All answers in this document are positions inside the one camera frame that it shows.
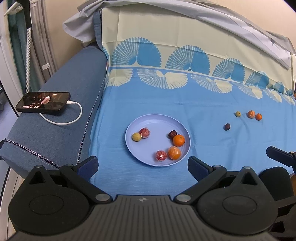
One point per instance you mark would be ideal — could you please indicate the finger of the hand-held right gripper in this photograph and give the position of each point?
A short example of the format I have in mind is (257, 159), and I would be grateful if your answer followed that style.
(279, 154)

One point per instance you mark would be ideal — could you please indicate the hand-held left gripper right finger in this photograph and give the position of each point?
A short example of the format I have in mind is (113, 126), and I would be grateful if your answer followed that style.
(196, 167)

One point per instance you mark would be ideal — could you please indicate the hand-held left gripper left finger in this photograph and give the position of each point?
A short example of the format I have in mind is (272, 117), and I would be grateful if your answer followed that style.
(87, 166)

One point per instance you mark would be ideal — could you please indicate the plastic-wrapped orange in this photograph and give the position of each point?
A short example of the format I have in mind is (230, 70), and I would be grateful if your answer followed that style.
(174, 153)
(251, 114)

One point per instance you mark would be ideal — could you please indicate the small orange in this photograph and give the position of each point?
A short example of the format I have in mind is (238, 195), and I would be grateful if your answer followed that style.
(178, 140)
(258, 116)

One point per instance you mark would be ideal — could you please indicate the red candy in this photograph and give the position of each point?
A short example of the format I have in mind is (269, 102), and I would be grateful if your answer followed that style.
(144, 132)
(161, 155)

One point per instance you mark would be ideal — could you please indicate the dark red jujube date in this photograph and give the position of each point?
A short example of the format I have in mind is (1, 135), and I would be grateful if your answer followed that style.
(227, 126)
(172, 134)

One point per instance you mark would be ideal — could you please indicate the lavender plastic plate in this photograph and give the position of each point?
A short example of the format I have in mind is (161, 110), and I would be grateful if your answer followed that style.
(155, 129)

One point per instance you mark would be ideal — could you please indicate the yellow-green round fruit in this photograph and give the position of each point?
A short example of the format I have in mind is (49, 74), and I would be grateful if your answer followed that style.
(136, 136)

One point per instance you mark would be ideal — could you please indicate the small green round fruit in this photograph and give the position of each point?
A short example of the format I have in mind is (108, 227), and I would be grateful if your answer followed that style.
(238, 113)

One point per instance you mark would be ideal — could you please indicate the blue fan-print sheet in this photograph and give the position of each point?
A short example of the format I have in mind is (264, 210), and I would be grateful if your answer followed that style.
(173, 97)

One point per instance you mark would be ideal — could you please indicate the black smartphone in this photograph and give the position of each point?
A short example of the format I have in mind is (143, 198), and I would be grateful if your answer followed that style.
(44, 102)

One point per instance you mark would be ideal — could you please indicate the blue denim sofa armrest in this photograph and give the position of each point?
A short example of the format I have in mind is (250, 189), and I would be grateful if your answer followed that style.
(69, 76)

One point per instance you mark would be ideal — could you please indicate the white plastic clip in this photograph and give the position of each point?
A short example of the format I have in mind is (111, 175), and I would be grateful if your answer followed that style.
(45, 66)

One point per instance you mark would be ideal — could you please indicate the teal curtain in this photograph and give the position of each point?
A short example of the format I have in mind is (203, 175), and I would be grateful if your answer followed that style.
(18, 46)

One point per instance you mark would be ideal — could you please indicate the grey pleated curtain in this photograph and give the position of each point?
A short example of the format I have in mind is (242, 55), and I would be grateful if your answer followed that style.
(44, 34)

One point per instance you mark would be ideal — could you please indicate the grey blanket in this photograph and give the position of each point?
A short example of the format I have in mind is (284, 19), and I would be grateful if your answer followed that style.
(208, 14)

